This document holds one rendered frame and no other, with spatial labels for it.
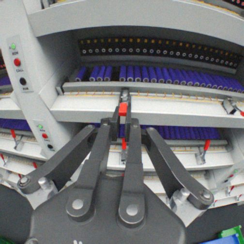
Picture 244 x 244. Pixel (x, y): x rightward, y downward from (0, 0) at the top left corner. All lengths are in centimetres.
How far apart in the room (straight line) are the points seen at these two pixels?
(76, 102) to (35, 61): 12
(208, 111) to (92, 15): 31
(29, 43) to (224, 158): 66
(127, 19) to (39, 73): 20
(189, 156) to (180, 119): 20
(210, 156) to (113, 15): 50
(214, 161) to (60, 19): 58
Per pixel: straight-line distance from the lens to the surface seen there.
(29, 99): 33
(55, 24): 26
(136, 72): 32
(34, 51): 29
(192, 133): 48
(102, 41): 37
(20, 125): 64
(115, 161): 39
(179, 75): 36
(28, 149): 55
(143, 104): 26
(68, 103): 29
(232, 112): 36
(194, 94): 32
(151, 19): 23
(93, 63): 38
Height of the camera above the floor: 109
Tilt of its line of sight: 34 degrees down
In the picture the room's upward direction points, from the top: straight up
